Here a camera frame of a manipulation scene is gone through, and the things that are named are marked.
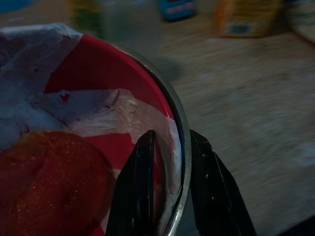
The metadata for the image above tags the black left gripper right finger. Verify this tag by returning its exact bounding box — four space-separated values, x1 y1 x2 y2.
189 129 258 236

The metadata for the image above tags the blue digital timer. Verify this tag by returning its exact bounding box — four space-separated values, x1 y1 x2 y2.
158 0 197 22

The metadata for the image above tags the orange juice carton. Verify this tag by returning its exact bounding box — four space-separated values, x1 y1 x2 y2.
215 0 284 39

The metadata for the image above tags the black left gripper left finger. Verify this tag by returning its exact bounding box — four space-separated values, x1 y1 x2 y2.
105 129 156 236

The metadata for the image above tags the orange-red round fruit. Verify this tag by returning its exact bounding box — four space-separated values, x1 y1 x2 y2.
0 131 116 236

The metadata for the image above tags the light wooden table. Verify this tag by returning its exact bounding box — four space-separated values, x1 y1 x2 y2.
0 0 315 236

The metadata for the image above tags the white paper towel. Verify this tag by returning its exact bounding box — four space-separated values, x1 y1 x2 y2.
0 23 184 197

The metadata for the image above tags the red plastic bowl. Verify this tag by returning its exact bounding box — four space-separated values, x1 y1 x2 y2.
0 34 184 236

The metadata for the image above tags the yellow green paper cup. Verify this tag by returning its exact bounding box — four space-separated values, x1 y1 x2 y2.
70 0 104 37

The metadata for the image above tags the shiny steel bowl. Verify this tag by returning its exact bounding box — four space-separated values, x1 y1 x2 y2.
115 46 192 236

